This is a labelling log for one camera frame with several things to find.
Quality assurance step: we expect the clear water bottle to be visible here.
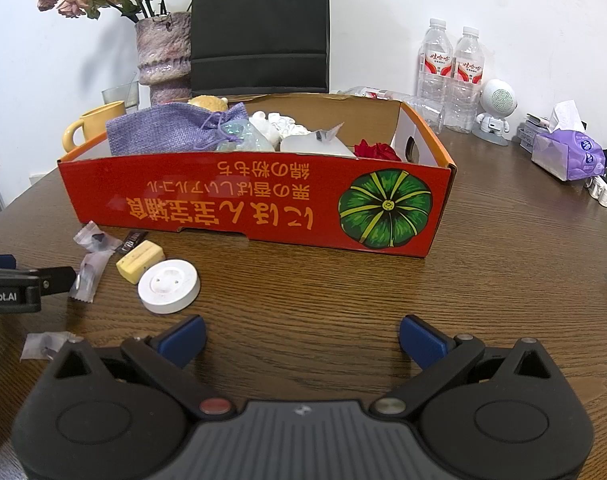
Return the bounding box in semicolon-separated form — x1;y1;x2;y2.
446;26;485;134
417;18;455;111

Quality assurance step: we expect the red cardboard box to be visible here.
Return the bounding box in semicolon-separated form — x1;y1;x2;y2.
58;92;457;260

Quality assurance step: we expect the purple drawstring pouch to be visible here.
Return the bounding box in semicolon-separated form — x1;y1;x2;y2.
106;102;248;155

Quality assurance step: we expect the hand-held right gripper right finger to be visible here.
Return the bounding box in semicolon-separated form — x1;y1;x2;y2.
367;314;554;419

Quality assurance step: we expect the yellow mug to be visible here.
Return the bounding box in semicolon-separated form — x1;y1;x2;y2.
64;101;127;154

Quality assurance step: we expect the purple tissue pack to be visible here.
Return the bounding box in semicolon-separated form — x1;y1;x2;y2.
531;101;607;182

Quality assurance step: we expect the dark snack bar wrapper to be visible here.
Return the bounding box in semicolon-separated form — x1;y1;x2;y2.
116;230;149;256

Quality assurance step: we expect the red rose flower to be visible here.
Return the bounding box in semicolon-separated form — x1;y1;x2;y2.
354;141;402;162

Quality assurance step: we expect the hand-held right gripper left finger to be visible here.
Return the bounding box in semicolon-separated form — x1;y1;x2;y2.
52;314;238;418

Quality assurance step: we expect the white tissue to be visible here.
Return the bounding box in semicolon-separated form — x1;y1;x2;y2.
277;114;312;137

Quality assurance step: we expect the yellow rectangular block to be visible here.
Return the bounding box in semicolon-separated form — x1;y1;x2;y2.
116;240;165;286

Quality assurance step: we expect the white round disc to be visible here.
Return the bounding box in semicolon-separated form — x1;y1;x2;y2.
138;259;201;315

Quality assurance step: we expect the empty clear plastic bottle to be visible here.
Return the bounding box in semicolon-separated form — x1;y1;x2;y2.
408;95;445;134

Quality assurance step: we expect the purple ceramic vase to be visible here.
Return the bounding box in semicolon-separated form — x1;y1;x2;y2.
136;11;192;106

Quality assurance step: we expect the clear snack packet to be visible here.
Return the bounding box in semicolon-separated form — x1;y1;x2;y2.
21;331;70;363
70;251;112;305
312;123;345;144
74;221;122;254

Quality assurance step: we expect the clear glass cup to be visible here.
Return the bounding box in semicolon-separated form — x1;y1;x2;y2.
102;81;140;114

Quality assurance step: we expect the clear plastic packaging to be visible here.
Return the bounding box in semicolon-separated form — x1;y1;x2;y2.
333;86;409;101

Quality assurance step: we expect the white robot figurine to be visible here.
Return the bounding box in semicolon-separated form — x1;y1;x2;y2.
476;79;519;146

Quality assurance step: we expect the grey small box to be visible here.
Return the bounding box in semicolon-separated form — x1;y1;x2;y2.
517;115;551;154

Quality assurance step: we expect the black paper bag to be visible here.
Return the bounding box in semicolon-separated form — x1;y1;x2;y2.
190;0;330;96

